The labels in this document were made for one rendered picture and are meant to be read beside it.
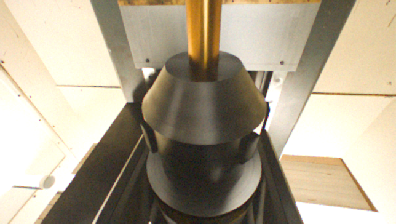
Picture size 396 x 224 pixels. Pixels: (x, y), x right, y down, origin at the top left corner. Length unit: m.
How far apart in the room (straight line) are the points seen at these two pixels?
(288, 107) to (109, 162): 0.61
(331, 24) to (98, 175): 0.70
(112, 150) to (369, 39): 1.15
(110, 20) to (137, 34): 0.10
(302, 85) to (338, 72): 0.51
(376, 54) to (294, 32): 0.72
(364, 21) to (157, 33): 0.89
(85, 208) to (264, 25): 0.58
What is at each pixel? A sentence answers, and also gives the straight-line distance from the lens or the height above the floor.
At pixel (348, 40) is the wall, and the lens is 1.10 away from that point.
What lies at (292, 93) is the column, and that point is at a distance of 0.67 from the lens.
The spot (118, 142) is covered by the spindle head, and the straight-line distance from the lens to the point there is 0.54.
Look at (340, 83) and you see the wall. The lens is 1.21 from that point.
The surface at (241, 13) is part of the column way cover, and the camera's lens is 0.48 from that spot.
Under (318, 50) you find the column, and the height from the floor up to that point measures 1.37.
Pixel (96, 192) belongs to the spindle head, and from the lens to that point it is 0.47.
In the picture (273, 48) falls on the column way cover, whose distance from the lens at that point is 0.52.
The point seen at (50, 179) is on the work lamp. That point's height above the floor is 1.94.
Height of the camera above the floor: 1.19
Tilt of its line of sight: 39 degrees up
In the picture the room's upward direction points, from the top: 178 degrees clockwise
